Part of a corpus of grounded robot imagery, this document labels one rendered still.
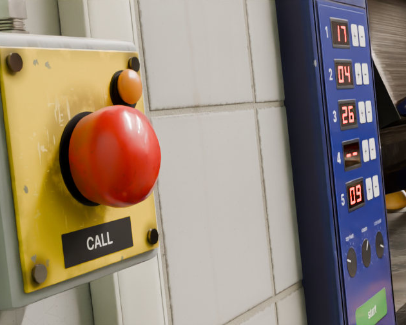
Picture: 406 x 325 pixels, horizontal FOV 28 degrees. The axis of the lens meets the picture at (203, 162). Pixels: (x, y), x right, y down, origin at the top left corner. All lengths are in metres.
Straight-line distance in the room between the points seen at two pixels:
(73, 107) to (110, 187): 0.04
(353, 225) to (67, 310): 0.36
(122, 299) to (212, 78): 0.20
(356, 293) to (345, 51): 0.22
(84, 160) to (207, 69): 0.28
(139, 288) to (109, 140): 0.17
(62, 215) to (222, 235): 0.27
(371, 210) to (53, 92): 0.51
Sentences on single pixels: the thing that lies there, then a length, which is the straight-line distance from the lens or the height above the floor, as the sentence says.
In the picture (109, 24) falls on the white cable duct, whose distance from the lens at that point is 0.44.
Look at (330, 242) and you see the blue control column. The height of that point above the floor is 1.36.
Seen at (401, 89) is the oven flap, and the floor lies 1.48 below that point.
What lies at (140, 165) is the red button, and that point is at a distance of 0.31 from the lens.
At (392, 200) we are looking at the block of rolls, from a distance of 2.21.
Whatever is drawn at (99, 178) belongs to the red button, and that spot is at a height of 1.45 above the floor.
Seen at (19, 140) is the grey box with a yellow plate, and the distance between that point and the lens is 0.30.
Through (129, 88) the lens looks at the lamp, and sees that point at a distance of 0.34.
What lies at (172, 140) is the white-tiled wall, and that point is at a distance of 0.52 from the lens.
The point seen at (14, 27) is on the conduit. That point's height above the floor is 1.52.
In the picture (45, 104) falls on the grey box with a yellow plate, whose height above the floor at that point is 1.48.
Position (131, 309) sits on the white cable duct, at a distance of 0.44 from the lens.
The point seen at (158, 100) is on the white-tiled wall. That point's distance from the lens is 0.51.
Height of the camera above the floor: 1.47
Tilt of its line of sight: 3 degrees down
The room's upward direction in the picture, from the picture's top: 6 degrees counter-clockwise
